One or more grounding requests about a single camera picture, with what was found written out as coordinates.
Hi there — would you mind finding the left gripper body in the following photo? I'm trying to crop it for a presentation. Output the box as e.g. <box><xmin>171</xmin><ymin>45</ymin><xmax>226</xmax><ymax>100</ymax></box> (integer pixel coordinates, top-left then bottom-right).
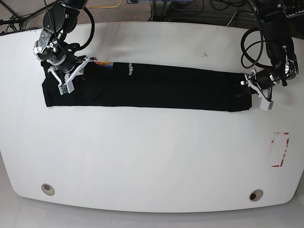
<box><xmin>240</xmin><ymin>68</ymin><xmax>281</xmax><ymax>101</ymax></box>

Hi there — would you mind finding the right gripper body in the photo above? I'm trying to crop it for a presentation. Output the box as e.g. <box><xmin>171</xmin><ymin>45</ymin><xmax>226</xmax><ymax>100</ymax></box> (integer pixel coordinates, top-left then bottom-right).
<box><xmin>47</xmin><ymin>56</ymin><xmax>97</xmax><ymax>87</ymax></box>

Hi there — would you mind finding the black T-shirt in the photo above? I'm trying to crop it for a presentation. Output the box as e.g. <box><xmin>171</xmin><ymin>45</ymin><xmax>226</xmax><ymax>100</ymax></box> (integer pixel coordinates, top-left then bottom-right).
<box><xmin>42</xmin><ymin>62</ymin><xmax>252</xmax><ymax>112</ymax></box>

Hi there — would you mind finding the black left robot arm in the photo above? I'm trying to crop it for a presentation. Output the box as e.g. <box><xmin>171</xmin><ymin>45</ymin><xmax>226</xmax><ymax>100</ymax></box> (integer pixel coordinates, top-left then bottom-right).
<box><xmin>240</xmin><ymin>0</ymin><xmax>299</xmax><ymax>111</ymax></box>

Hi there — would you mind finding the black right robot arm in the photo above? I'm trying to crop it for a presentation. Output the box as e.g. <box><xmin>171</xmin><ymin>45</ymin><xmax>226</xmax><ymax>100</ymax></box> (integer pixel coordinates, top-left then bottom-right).
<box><xmin>33</xmin><ymin>0</ymin><xmax>97</xmax><ymax>95</ymax></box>

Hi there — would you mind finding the red tape marking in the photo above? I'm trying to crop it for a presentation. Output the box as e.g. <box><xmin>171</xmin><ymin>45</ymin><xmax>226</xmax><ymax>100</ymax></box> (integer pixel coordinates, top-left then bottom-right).
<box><xmin>269</xmin><ymin>132</ymin><xmax>290</xmax><ymax>168</ymax></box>

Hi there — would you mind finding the black tripod stand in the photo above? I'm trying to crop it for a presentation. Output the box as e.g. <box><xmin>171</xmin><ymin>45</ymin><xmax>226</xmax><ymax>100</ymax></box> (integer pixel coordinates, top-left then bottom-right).
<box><xmin>0</xmin><ymin>0</ymin><xmax>46</xmax><ymax>36</ymax></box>

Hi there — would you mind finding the white power strip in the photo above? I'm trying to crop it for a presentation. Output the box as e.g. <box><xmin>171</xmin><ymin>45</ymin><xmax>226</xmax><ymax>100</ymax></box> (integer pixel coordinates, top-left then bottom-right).
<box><xmin>285</xmin><ymin>8</ymin><xmax>304</xmax><ymax>19</ymax></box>

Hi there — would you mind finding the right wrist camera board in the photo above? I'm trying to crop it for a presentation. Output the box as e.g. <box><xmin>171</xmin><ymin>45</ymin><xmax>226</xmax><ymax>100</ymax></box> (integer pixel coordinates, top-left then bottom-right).
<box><xmin>58</xmin><ymin>85</ymin><xmax>74</xmax><ymax>95</ymax></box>

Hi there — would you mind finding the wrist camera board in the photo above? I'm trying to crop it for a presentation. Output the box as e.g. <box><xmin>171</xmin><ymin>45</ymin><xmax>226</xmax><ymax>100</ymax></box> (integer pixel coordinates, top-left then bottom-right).
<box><xmin>260</xmin><ymin>99</ymin><xmax>274</xmax><ymax>111</ymax></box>
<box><xmin>58</xmin><ymin>85</ymin><xmax>74</xmax><ymax>95</ymax></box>

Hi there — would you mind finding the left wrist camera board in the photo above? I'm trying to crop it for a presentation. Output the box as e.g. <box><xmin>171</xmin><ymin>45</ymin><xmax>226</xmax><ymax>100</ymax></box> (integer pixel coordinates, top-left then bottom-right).
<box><xmin>260</xmin><ymin>99</ymin><xmax>274</xmax><ymax>111</ymax></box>

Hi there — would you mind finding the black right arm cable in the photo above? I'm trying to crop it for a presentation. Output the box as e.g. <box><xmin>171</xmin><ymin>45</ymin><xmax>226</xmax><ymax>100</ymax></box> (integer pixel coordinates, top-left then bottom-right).
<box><xmin>66</xmin><ymin>7</ymin><xmax>96</xmax><ymax>52</ymax></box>

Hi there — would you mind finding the right table cable grommet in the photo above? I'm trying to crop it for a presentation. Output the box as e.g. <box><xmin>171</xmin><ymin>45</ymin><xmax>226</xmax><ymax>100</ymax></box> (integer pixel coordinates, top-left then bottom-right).
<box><xmin>249</xmin><ymin>190</ymin><xmax>264</xmax><ymax>202</ymax></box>

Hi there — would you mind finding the table cable grommet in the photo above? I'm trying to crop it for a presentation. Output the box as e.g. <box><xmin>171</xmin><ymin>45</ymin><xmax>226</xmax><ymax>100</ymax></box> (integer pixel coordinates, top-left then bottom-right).
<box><xmin>249</xmin><ymin>190</ymin><xmax>264</xmax><ymax>202</ymax></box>
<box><xmin>41</xmin><ymin>184</ymin><xmax>55</xmax><ymax>196</ymax></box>

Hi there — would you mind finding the left table cable grommet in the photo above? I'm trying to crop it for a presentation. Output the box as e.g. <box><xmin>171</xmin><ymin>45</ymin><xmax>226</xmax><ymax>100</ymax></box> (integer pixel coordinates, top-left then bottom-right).
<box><xmin>41</xmin><ymin>184</ymin><xmax>55</xmax><ymax>196</ymax></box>

